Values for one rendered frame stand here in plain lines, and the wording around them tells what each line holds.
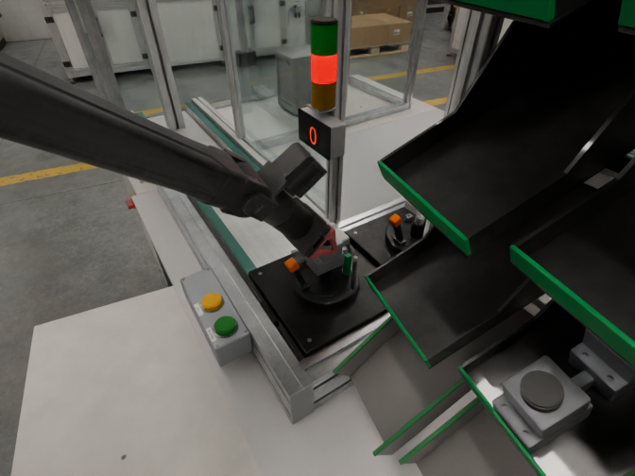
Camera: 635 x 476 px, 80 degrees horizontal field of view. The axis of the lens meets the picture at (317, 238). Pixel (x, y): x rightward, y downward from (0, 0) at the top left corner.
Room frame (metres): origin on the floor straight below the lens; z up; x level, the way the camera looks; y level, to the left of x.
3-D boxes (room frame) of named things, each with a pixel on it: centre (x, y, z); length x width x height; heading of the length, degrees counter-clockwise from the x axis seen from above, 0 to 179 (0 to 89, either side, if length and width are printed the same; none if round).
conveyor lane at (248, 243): (0.81, 0.13, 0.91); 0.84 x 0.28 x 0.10; 33
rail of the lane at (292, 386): (0.69, 0.26, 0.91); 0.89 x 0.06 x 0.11; 33
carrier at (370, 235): (0.68, -0.23, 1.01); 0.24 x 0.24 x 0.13; 33
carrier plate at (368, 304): (0.54, -0.02, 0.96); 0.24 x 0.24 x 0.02; 33
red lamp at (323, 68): (0.77, -0.01, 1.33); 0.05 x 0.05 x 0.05
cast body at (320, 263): (0.55, -0.02, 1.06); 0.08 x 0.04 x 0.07; 123
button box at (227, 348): (0.50, 0.21, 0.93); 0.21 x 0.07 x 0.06; 33
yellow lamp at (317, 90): (0.77, -0.01, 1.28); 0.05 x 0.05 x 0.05
